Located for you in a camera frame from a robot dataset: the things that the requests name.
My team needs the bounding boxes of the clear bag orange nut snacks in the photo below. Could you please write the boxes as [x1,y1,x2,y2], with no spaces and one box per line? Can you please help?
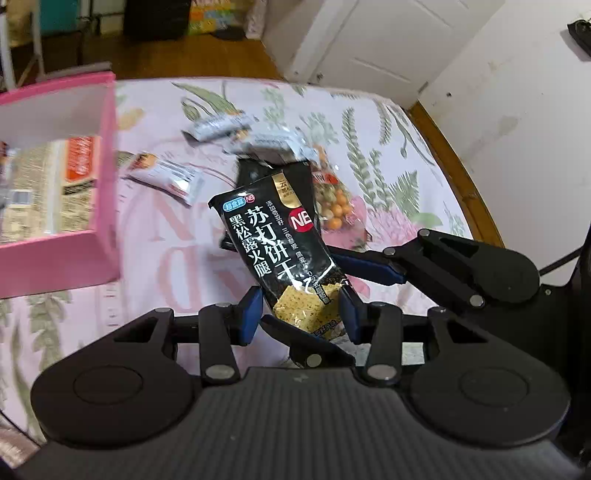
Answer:
[311,162,363,233]

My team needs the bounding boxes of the black soda cracker packet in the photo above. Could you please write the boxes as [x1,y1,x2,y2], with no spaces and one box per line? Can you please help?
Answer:
[208,159,349,340]

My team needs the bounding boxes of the white snack bar wrapper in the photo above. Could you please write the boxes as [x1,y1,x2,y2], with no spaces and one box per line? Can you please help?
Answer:
[181,113,257,143]
[124,153,204,207]
[223,130,318,165]

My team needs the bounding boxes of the beige cracker pack orange label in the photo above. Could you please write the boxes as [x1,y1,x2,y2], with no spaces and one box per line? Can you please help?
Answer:
[1,136,101,244]

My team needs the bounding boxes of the floral bed sheet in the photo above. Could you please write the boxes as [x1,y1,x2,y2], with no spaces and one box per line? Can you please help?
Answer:
[1,78,471,438]

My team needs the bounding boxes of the white door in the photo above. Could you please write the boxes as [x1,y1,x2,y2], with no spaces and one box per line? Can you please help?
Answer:
[283,0,503,107]

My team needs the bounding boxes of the pink cardboard box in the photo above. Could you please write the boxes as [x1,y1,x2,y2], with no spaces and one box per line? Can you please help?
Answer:
[1,72,120,298]

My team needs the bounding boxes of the white patterned bag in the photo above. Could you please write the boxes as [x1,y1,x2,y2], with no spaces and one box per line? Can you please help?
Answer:
[245,0,267,40]

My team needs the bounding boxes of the colourful gift bag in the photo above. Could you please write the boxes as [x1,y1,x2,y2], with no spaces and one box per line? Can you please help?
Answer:
[187,0,252,35]

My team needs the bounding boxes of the black suitcase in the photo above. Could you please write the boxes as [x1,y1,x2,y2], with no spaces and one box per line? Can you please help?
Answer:
[122,0,191,43]

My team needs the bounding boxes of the teal bag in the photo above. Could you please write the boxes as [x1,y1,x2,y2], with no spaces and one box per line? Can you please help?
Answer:
[39,0,79,35]

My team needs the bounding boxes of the white frame side table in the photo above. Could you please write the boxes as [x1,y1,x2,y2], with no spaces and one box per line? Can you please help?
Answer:
[1,1,112,93]

